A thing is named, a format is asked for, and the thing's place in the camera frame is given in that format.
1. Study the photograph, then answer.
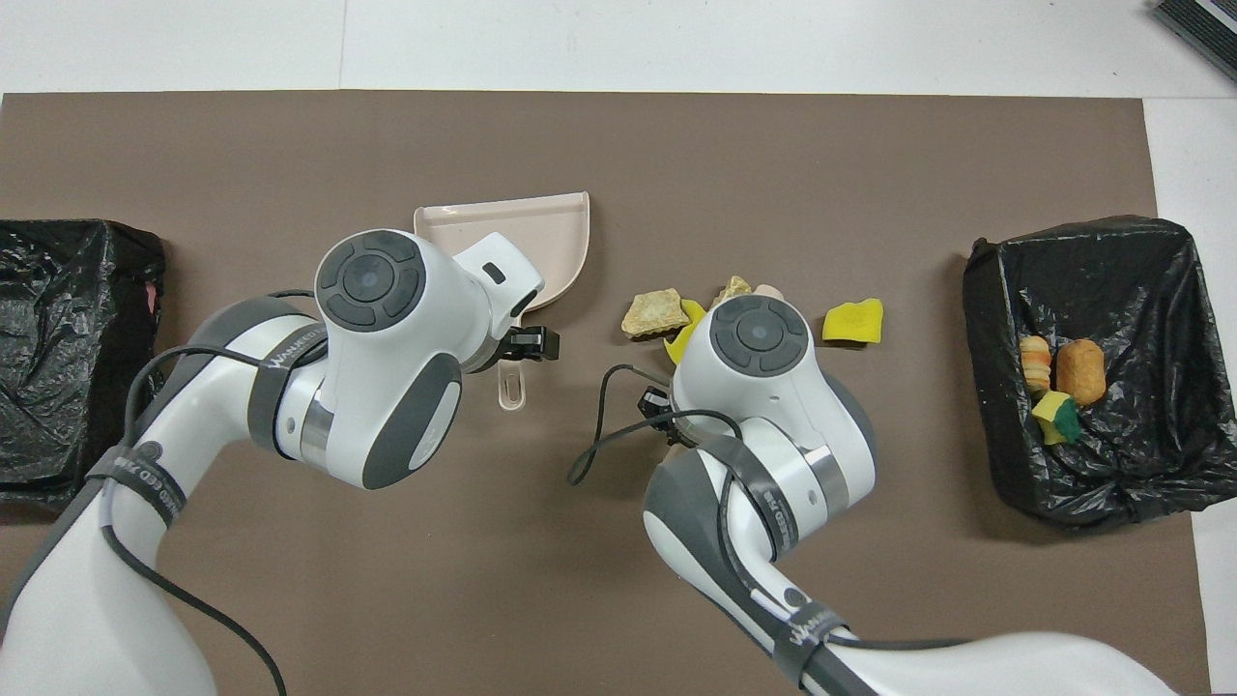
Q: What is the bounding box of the brown paper table mat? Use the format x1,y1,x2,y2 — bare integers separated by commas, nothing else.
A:
0,90,1212,696

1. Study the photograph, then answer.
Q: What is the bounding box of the black bagged bin pink spot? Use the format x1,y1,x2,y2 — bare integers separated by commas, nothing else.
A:
0,218,167,510

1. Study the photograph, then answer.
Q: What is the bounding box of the striped croissant toy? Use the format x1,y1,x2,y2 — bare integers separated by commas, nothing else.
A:
1019,334,1052,395

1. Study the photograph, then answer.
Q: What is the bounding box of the notched yellow sponge piece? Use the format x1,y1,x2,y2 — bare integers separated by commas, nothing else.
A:
664,299,708,366

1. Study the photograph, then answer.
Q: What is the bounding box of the yellow green sponge piece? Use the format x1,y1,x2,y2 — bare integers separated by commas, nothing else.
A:
1030,391,1082,446

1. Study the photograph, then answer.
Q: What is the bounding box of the brown bread roll toy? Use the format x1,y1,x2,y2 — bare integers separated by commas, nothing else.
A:
1054,338,1108,407

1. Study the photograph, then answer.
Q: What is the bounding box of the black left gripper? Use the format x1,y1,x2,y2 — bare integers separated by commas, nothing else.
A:
493,327,561,363

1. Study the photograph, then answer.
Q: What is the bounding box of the black ribbed grille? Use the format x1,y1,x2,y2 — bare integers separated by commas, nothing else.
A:
1147,0,1237,84

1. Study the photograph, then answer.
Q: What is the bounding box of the beige plastic dustpan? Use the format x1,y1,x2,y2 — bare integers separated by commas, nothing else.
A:
413,190,591,413

